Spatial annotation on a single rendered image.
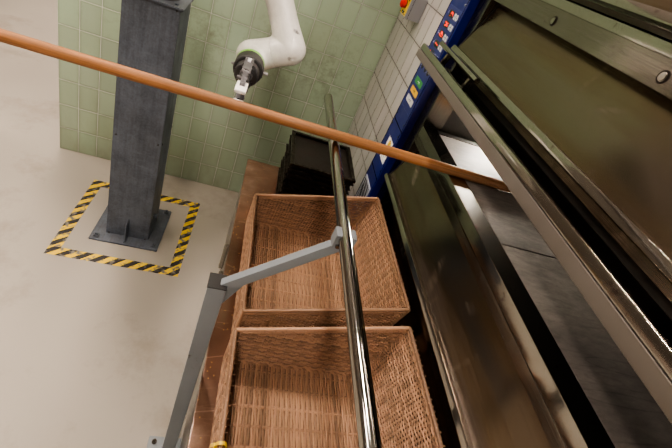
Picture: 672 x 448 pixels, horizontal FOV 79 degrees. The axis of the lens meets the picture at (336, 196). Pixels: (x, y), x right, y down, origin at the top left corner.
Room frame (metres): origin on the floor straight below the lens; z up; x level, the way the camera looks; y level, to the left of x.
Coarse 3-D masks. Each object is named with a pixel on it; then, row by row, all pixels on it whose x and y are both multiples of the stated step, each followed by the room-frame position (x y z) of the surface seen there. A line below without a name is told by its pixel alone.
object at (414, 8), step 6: (408, 0) 1.99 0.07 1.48; (414, 0) 1.96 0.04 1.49; (420, 0) 1.97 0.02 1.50; (426, 0) 1.97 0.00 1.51; (408, 6) 1.96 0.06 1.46; (414, 6) 1.96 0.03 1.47; (420, 6) 1.97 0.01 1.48; (402, 12) 2.00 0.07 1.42; (408, 12) 1.96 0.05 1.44; (414, 12) 1.96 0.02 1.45; (420, 12) 1.97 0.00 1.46; (408, 18) 1.96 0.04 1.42; (414, 18) 1.97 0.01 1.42
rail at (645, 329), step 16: (448, 80) 1.11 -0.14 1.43; (464, 96) 1.00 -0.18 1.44; (480, 112) 0.91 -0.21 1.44; (496, 144) 0.79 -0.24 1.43; (512, 160) 0.73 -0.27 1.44; (528, 176) 0.67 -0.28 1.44; (544, 192) 0.63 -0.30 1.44; (544, 208) 0.60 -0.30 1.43; (560, 208) 0.60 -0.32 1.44; (560, 224) 0.56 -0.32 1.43; (576, 240) 0.53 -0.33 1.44; (592, 256) 0.49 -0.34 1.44; (592, 272) 0.47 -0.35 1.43; (608, 272) 0.46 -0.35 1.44; (608, 288) 0.45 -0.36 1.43; (624, 288) 0.44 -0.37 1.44; (624, 304) 0.42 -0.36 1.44; (640, 320) 0.40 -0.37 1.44; (640, 336) 0.38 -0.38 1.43; (656, 336) 0.38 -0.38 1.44; (656, 352) 0.36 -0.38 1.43
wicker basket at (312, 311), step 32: (256, 224) 1.25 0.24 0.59; (320, 224) 1.34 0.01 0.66; (352, 224) 1.38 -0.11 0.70; (384, 224) 1.25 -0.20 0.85; (256, 256) 1.09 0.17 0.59; (384, 256) 1.12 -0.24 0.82; (256, 288) 0.96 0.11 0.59; (288, 288) 1.02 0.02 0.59; (320, 288) 1.08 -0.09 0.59; (384, 288) 1.01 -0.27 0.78; (256, 320) 0.75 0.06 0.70; (288, 320) 0.78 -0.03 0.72; (320, 320) 0.81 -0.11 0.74; (384, 320) 0.88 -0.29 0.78
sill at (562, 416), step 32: (448, 160) 1.24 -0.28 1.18; (448, 192) 1.09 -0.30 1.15; (480, 224) 0.94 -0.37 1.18; (480, 256) 0.84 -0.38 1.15; (512, 288) 0.73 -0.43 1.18; (512, 320) 0.66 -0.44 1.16; (544, 352) 0.58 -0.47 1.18; (544, 384) 0.53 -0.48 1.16; (576, 384) 0.54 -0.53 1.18; (576, 416) 0.47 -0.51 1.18
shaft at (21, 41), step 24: (24, 48) 0.79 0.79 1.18; (48, 48) 0.81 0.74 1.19; (120, 72) 0.85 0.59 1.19; (144, 72) 0.88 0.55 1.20; (192, 96) 0.91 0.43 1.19; (216, 96) 0.93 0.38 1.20; (288, 120) 0.98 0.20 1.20; (360, 144) 1.04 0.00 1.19; (384, 144) 1.08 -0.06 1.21; (432, 168) 1.11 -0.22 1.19; (456, 168) 1.14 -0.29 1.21
